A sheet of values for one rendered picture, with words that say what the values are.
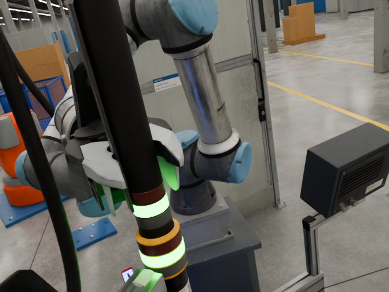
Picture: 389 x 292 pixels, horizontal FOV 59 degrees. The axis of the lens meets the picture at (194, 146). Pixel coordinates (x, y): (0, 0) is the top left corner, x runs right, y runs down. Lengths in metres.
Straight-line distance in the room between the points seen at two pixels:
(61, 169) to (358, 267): 2.16
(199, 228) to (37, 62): 7.43
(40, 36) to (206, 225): 9.96
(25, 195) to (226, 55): 2.74
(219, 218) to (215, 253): 0.10
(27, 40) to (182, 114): 8.79
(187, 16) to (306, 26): 12.20
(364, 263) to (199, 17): 2.11
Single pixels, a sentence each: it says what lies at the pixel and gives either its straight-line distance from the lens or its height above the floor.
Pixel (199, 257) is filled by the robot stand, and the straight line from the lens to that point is 1.06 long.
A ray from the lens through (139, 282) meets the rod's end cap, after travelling 0.33.
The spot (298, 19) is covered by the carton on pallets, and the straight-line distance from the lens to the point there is 12.70.
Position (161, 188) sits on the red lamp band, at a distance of 0.31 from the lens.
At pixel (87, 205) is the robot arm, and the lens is 0.58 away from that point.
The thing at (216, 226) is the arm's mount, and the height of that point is 1.05.
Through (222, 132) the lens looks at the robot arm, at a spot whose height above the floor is 1.38.
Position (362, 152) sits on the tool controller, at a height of 1.23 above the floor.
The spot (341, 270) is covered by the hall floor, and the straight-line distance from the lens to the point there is 2.48.
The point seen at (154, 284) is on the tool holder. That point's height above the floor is 1.45.
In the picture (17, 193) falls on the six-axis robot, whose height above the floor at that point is 0.21.
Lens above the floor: 1.67
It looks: 21 degrees down
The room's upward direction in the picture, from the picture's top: 11 degrees counter-clockwise
